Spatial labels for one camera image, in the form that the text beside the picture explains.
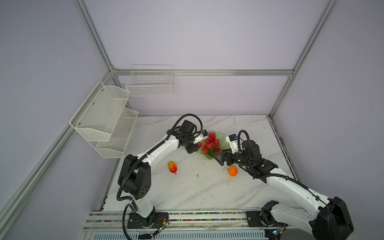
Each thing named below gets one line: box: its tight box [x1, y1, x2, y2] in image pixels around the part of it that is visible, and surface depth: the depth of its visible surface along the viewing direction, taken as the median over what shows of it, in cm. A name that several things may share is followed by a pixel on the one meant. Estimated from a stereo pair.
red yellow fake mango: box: [168, 161, 178, 175], surface depth 90 cm
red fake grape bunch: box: [202, 139, 223, 154], surface depth 95 cm
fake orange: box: [228, 165, 238, 177], surface depth 88 cm
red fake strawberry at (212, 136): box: [208, 131, 217, 142], surface depth 100 cm
